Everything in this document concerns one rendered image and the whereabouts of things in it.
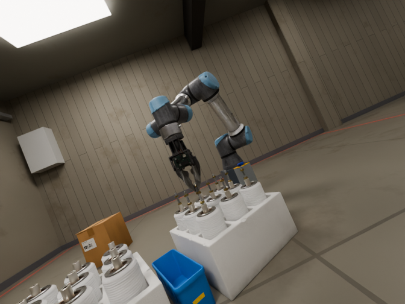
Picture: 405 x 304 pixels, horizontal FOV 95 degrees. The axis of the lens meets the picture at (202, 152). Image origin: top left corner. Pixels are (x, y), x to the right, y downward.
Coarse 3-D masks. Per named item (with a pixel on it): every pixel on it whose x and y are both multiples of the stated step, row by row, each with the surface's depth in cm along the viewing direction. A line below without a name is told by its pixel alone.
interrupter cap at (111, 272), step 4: (124, 260) 55; (128, 260) 53; (132, 260) 53; (124, 264) 52; (128, 264) 50; (112, 268) 52; (120, 268) 50; (124, 268) 49; (108, 272) 51; (112, 272) 50; (116, 272) 48; (104, 276) 49; (108, 276) 48
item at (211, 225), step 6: (216, 210) 66; (204, 216) 64; (210, 216) 64; (216, 216) 64; (198, 222) 65; (204, 222) 64; (210, 222) 63; (216, 222) 64; (222, 222) 65; (204, 228) 64; (210, 228) 63; (216, 228) 63; (222, 228) 64; (204, 234) 65; (210, 234) 63; (216, 234) 63
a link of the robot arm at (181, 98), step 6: (186, 90) 107; (180, 96) 104; (186, 96) 105; (174, 102) 97; (180, 102) 99; (186, 102) 103; (192, 102) 109; (150, 126) 81; (156, 126) 79; (150, 132) 82; (156, 132) 81
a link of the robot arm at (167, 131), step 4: (168, 124) 64; (172, 124) 65; (176, 124) 66; (160, 128) 65; (164, 128) 64; (168, 128) 64; (172, 128) 64; (176, 128) 65; (180, 128) 67; (160, 132) 66; (164, 132) 65; (168, 132) 64; (172, 132) 64; (176, 132) 65; (180, 132) 66; (164, 136) 65; (168, 136) 64; (164, 140) 67
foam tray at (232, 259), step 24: (264, 216) 70; (288, 216) 76; (192, 240) 68; (216, 240) 59; (240, 240) 63; (264, 240) 68; (288, 240) 73; (216, 264) 57; (240, 264) 61; (264, 264) 65; (216, 288) 64; (240, 288) 59
